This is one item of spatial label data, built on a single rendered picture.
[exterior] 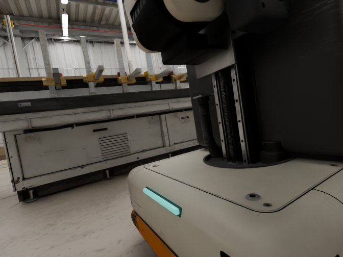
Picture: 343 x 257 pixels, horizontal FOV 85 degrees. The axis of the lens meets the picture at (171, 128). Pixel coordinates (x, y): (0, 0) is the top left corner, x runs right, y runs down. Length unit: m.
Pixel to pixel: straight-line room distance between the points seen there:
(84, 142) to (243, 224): 1.55
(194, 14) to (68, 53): 8.89
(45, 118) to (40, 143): 0.29
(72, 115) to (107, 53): 8.12
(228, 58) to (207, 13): 0.13
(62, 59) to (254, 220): 9.06
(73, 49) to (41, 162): 7.85
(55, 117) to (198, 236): 1.31
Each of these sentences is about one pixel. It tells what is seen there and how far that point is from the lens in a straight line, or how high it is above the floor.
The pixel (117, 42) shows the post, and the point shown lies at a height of 1.10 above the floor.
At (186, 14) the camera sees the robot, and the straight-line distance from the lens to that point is 0.46.
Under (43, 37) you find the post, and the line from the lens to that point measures 1.63.
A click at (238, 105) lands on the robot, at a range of 0.58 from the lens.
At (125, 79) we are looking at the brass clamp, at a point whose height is 0.80.
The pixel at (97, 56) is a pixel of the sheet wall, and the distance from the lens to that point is 9.37.
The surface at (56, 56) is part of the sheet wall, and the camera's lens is 9.23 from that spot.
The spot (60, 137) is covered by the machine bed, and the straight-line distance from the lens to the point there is 1.74.
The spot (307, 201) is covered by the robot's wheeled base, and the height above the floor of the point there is 0.28.
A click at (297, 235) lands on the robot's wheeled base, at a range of 0.31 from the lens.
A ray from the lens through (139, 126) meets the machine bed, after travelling 1.84.
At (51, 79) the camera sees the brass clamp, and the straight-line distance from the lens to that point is 1.53.
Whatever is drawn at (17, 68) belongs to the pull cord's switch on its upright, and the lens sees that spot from 2.73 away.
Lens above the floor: 0.44
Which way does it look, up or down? 3 degrees down
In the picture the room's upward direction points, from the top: 9 degrees counter-clockwise
